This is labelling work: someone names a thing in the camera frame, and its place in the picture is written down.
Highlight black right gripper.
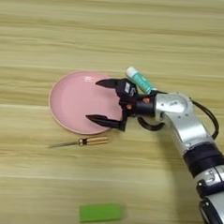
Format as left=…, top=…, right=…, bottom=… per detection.
left=83, top=76, right=159, bottom=134

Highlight pink round plate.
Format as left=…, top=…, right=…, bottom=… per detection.
left=46, top=67, right=127, bottom=137

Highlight wooden-handled screwdriver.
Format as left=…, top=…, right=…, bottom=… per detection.
left=48, top=131, right=110, bottom=153

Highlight green rectangular block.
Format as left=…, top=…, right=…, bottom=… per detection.
left=78, top=202, right=124, bottom=224

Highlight small black white-labelled box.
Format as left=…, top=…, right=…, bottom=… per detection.
left=115, top=79, right=140, bottom=99

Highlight teal white glue stick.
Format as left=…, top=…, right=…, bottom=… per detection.
left=124, top=66, right=159, bottom=96

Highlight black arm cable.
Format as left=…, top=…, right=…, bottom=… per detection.
left=188, top=99, right=221, bottom=141

